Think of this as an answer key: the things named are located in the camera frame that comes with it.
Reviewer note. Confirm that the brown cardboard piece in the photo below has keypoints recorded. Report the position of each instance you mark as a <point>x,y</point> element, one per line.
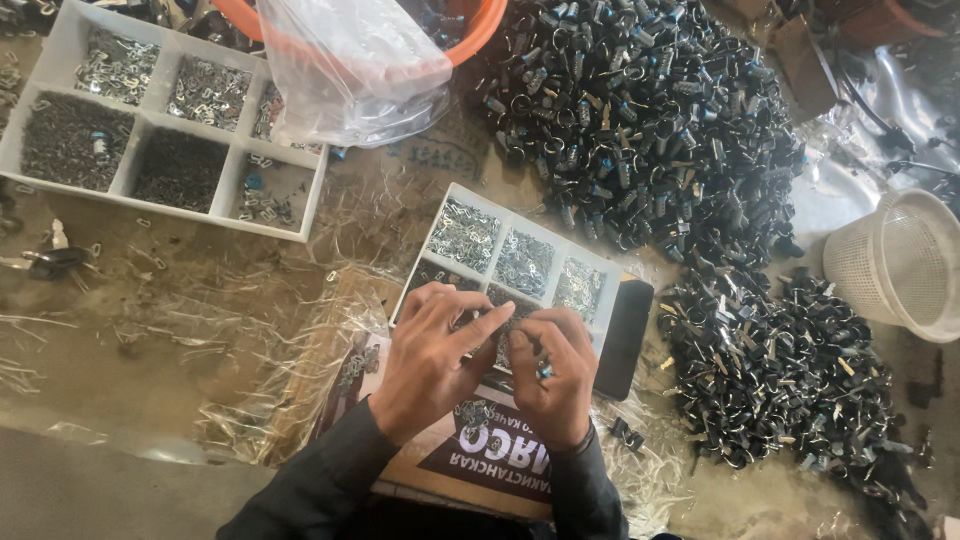
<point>799,56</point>

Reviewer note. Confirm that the large white compartment tray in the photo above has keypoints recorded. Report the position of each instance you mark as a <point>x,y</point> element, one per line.
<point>161,120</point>

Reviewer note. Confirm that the orange plastic basin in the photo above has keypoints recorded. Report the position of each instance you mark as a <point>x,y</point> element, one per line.
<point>472,30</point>

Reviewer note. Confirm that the person's left hand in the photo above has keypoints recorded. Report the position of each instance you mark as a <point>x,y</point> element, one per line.
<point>424,375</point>

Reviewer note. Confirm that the lone black lock part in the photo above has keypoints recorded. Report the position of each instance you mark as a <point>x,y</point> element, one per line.
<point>626,433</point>

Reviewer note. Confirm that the clear plastic bag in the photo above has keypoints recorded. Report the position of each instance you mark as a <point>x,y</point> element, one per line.
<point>352,71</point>

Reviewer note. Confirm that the crumpled clear plastic wrap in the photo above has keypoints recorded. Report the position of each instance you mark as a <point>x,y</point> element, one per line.
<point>285,360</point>

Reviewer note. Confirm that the printed cardboard box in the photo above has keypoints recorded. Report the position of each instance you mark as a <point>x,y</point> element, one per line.
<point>465,450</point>

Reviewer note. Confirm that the black flat case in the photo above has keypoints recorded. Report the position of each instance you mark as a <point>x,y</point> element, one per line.
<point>622,337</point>

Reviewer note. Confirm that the person's right hand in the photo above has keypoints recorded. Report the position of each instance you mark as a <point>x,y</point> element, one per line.
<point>551,382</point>

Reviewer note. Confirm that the small blue-tipped lock cylinder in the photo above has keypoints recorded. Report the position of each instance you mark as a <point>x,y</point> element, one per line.
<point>544,370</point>

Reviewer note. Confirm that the clear plastic sheet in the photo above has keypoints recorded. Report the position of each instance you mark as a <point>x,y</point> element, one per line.
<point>877,135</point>

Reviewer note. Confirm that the large heap of black locks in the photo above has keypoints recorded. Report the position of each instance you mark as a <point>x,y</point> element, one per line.
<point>637,124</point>

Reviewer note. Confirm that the small white compartment tray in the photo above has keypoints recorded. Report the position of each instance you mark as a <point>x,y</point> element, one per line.
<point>517,262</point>

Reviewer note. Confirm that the small heap of black locks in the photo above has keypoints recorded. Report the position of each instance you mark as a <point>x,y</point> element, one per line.
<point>787,375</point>

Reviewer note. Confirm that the white plastic mesh basket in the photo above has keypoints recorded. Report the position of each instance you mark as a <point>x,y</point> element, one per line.
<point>896,262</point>

